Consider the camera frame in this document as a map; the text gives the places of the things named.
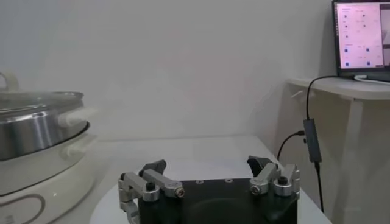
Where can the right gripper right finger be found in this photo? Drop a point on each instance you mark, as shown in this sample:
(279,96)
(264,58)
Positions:
(268,173)

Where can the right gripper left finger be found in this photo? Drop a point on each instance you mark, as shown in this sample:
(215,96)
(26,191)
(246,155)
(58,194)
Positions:
(134,181)

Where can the round glass pot lid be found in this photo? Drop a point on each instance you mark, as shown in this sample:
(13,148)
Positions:
(30,99)

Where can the stainless steel steamer basket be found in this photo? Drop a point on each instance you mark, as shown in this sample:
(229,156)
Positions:
(30,134)

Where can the white round plate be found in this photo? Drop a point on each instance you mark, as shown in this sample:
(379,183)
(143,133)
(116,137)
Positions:
(106,213)

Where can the grey usb hub with lead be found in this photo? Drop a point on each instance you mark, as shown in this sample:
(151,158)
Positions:
(312,140)

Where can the cream electric cooker base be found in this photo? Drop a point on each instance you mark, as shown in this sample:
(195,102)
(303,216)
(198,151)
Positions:
(45,182)

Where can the white side table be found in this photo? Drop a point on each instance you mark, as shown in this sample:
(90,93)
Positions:
(353,91)

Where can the black laptop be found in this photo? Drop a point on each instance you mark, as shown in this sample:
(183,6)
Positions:
(359,36)

